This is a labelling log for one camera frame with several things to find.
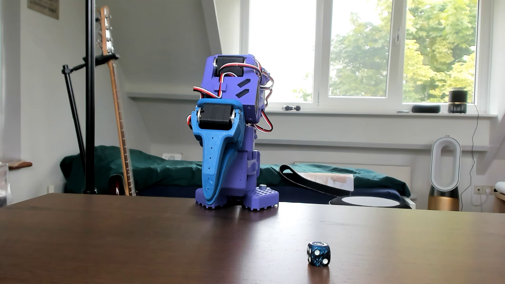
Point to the blue marbled dice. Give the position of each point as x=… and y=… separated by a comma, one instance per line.
x=318, y=254

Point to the flat black oval device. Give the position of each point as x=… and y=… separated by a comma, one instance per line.
x=425, y=109

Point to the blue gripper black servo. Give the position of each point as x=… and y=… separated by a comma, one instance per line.
x=216, y=117

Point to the black vertical stand pole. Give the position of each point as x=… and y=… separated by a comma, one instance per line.
x=90, y=118

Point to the open magazine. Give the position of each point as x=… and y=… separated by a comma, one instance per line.
x=335, y=180

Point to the round white tray black rim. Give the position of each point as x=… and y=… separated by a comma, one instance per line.
x=370, y=201

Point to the wooden shelf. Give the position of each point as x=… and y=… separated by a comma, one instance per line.
x=17, y=164

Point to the white gold bladeless fan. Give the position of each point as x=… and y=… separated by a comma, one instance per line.
x=444, y=199

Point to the clear glass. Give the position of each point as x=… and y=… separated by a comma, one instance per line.
x=3, y=185

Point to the wooden side furniture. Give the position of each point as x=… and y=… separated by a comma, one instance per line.
x=500, y=203

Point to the white double wall socket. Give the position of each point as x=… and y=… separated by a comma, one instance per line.
x=483, y=189

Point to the purple robot arm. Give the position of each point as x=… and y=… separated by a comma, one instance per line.
x=233, y=87

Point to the wall plaque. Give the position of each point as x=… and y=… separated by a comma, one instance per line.
x=43, y=7

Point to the black guitar stand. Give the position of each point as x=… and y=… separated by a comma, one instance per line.
x=73, y=103

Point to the electric guitar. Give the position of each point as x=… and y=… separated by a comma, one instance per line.
x=118, y=118

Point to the dark blue mattress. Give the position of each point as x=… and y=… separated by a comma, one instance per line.
x=300, y=194

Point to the black cylindrical speaker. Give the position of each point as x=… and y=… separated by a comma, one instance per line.
x=457, y=98

